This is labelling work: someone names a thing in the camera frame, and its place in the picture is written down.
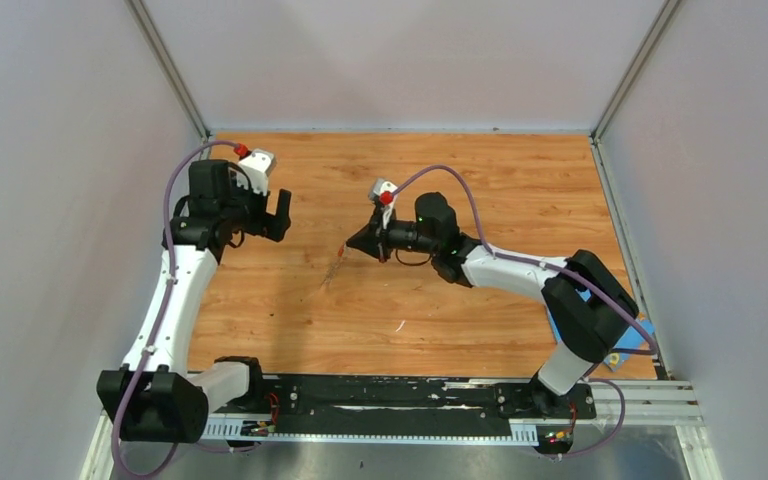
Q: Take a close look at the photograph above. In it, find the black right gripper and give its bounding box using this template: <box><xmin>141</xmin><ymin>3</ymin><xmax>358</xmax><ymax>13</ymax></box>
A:
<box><xmin>348</xmin><ymin>206</ymin><xmax>439</xmax><ymax>264</ymax></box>

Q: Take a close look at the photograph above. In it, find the metal key organizer plate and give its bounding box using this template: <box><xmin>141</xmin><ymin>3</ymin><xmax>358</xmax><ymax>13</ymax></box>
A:
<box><xmin>321</xmin><ymin>255</ymin><xmax>344</xmax><ymax>288</ymax></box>

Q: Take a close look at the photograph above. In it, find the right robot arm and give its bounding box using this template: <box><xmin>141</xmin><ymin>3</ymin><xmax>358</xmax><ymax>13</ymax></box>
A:
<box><xmin>346</xmin><ymin>192</ymin><xmax>640</xmax><ymax>418</ymax></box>

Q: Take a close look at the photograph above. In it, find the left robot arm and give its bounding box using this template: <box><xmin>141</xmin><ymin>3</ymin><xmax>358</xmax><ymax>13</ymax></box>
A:
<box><xmin>96</xmin><ymin>149</ymin><xmax>292</xmax><ymax>444</ymax></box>

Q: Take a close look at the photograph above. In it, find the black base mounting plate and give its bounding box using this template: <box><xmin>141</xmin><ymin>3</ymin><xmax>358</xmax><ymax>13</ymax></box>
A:
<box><xmin>204</xmin><ymin>374</ymin><xmax>597</xmax><ymax>445</ymax></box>

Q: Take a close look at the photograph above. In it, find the blue cloth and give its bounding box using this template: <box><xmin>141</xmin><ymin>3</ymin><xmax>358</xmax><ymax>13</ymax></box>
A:
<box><xmin>549</xmin><ymin>311</ymin><xmax>657</xmax><ymax>374</ymax></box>

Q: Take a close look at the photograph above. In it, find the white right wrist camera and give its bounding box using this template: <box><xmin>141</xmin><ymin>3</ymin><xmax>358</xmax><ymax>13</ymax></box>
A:
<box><xmin>368</xmin><ymin>178</ymin><xmax>398</xmax><ymax>229</ymax></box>

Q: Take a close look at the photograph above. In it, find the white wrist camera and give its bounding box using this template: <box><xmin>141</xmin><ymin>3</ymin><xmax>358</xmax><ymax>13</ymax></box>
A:
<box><xmin>368</xmin><ymin>178</ymin><xmax>398</xmax><ymax>229</ymax></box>
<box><xmin>236</xmin><ymin>149</ymin><xmax>277</xmax><ymax>197</ymax></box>

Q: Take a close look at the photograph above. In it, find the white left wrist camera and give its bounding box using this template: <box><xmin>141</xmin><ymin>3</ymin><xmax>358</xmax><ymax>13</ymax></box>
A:
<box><xmin>236</xmin><ymin>149</ymin><xmax>277</xmax><ymax>197</ymax></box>

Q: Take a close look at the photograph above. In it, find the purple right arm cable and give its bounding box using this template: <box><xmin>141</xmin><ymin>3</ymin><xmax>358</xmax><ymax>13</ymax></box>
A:
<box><xmin>379</xmin><ymin>164</ymin><xmax>658</xmax><ymax>460</ymax></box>

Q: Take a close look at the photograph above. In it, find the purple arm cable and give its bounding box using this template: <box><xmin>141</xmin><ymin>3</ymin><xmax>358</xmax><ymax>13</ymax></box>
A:
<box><xmin>110</xmin><ymin>140</ymin><xmax>253</xmax><ymax>480</ymax></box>
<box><xmin>379</xmin><ymin>164</ymin><xmax>658</xmax><ymax>460</ymax></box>

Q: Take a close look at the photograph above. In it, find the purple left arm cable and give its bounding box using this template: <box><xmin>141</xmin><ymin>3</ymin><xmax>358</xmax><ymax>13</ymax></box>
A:
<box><xmin>110</xmin><ymin>140</ymin><xmax>253</xmax><ymax>480</ymax></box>

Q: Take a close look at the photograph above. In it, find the aluminium rail base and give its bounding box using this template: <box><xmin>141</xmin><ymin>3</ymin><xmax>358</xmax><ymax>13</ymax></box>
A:
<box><xmin>79</xmin><ymin>370</ymin><xmax>723</xmax><ymax>480</ymax></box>

